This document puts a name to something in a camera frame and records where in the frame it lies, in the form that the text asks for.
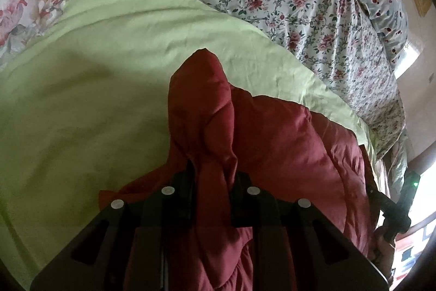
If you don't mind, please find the red puffer jacket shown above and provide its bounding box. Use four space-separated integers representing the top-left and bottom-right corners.
100 49 374 290

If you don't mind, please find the right hand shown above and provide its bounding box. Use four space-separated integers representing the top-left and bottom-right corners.
368 226 395 284

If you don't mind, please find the light green bed sheet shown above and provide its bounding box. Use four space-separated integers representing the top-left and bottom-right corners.
1 0 374 288

